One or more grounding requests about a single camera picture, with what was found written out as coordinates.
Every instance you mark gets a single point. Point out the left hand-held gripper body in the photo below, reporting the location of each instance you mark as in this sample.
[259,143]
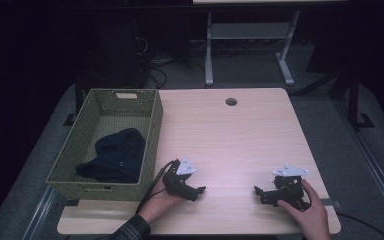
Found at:
[176,183]

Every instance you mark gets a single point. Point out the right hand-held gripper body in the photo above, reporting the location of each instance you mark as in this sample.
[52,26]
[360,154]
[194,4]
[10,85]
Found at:
[288,188]

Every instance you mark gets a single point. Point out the dark cloth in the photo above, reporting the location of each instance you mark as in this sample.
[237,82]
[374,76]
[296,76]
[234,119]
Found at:
[120,156]

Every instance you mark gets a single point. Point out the green woven basket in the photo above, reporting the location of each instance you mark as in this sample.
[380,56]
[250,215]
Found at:
[80,140]

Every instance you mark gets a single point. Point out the person's left hand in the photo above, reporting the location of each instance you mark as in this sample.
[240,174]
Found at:
[158,203]

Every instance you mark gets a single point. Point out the person's right hand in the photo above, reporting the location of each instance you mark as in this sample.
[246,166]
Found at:
[313,216]

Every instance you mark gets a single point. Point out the white metal stand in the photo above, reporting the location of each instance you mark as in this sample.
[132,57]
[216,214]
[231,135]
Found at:
[246,31]

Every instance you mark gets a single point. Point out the black table edge bracket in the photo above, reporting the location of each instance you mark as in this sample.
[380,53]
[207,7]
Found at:
[331,202]

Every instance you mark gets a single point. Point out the aluminium floor rail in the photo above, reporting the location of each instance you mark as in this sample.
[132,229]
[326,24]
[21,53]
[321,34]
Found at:
[40,213]
[373,166]

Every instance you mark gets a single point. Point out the black metal stand frame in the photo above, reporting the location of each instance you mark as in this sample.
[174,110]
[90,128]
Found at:
[78,96]
[352,100]

